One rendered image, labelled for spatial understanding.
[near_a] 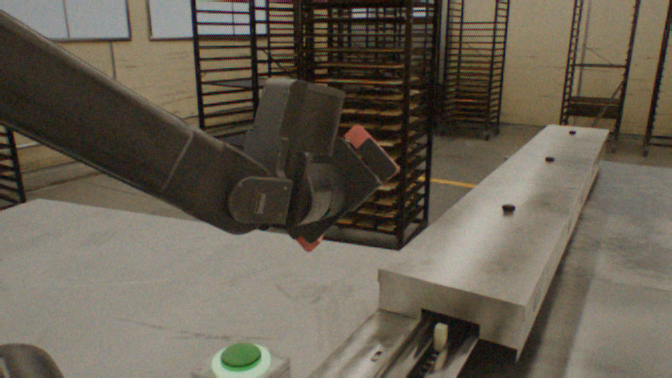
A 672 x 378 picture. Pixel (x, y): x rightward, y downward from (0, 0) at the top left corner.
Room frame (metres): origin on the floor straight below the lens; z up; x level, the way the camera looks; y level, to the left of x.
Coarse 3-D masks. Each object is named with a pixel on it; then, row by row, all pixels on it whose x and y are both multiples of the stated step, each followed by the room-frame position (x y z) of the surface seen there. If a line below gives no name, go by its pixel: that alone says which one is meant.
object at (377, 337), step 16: (368, 320) 0.55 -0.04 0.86; (384, 320) 0.55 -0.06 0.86; (400, 320) 0.55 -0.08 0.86; (416, 320) 0.55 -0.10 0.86; (352, 336) 0.51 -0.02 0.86; (368, 336) 0.51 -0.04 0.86; (384, 336) 0.51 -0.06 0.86; (400, 336) 0.51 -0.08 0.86; (336, 352) 0.48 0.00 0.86; (352, 352) 0.48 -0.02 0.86; (368, 352) 0.48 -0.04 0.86; (384, 352) 0.48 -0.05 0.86; (320, 368) 0.45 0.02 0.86; (336, 368) 0.45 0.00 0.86; (352, 368) 0.45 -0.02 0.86; (368, 368) 0.45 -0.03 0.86
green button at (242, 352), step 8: (232, 344) 0.43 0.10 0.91; (240, 344) 0.43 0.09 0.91; (248, 344) 0.43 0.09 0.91; (224, 352) 0.42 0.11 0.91; (232, 352) 0.42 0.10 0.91; (240, 352) 0.42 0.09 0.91; (248, 352) 0.42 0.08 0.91; (256, 352) 0.42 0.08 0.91; (224, 360) 0.40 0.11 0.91; (232, 360) 0.40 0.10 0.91; (240, 360) 0.40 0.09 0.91; (248, 360) 0.40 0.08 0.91; (256, 360) 0.41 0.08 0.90; (224, 368) 0.40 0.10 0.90; (232, 368) 0.40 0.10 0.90; (240, 368) 0.40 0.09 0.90; (248, 368) 0.40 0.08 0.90
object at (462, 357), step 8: (472, 336) 0.51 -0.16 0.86; (464, 344) 0.50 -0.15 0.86; (472, 344) 0.50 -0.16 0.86; (464, 352) 0.48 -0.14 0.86; (472, 352) 0.49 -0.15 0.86; (456, 360) 0.47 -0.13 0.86; (464, 360) 0.47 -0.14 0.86; (448, 368) 0.45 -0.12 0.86; (456, 368) 0.45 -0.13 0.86; (464, 368) 0.47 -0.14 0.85; (448, 376) 0.44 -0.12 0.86; (456, 376) 0.44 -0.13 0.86
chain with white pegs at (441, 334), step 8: (616, 88) 3.65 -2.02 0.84; (608, 104) 2.80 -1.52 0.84; (600, 112) 2.48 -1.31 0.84; (456, 320) 0.58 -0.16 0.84; (440, 328) 0.52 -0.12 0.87; (448, 328) 0.56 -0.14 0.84; (456, 328) 0.56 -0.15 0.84; (440, 336) 0.51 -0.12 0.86; (448, 336) 0.55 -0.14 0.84; (440, 344) 0.51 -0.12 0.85; (432, 352) 0.51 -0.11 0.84; (440, 352) 0.51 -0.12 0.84; (432, 360) 0.50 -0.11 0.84; (424, 368) 0.48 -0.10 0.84; (416, 376) 0.47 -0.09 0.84; (424, 376) 0.47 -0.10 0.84
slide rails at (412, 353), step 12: (432, 324) 0.56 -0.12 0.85; (468, 324) 0.56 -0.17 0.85; (420, 336) 0.53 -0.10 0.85; (432, 336) 0.53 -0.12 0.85; (456, 336) 0.53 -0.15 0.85; (408, 348) 0.50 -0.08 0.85; (420, 348) 0.50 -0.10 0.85; (444, 348) 0.51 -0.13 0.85; (456, 348) 0.50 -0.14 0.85; (396, 360) 0.48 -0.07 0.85; (408, 360) 0.48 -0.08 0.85; (444, 360) 0.48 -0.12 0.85; (396, 372) 0.46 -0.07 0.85; (408, 372) 0.46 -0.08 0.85; (432, 372) 0.46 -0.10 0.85; (444, 372) 0.46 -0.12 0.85
